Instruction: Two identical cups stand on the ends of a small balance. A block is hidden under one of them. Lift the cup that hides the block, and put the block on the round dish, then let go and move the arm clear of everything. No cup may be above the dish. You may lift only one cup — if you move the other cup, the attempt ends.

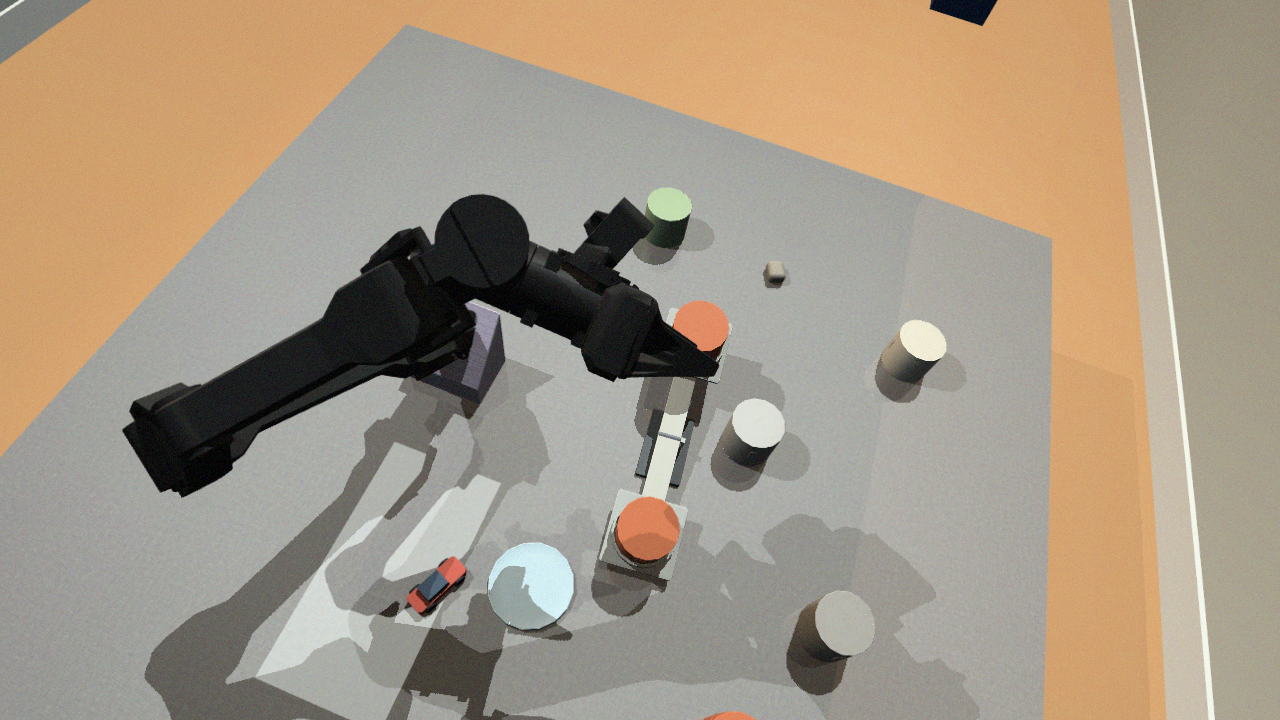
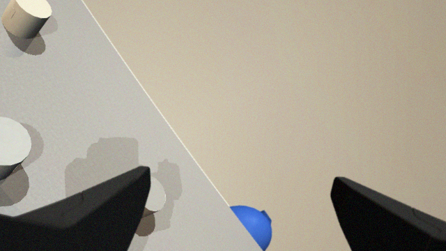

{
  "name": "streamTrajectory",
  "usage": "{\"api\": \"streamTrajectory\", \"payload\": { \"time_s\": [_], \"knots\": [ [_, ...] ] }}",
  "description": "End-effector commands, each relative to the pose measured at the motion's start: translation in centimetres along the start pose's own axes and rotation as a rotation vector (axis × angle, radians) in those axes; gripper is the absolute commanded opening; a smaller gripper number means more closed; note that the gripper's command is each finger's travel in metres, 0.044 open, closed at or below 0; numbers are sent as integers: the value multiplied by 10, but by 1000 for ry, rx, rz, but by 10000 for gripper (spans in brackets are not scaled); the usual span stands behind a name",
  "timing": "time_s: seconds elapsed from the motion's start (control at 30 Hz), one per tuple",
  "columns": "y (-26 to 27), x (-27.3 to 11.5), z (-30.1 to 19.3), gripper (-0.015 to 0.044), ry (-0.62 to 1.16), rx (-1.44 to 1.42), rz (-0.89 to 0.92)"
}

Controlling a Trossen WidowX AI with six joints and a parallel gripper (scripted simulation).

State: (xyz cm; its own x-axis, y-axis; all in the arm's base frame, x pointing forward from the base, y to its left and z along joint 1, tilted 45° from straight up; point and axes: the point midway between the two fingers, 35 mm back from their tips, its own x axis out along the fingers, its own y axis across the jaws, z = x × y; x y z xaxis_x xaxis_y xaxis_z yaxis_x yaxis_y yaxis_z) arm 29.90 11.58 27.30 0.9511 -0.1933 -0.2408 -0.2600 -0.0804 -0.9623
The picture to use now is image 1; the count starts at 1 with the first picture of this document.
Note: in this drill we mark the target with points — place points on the beige cylinder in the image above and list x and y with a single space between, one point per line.
913 351

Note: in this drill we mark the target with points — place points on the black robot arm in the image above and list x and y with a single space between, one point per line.
399 318

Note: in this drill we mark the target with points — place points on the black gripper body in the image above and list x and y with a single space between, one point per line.
604 322

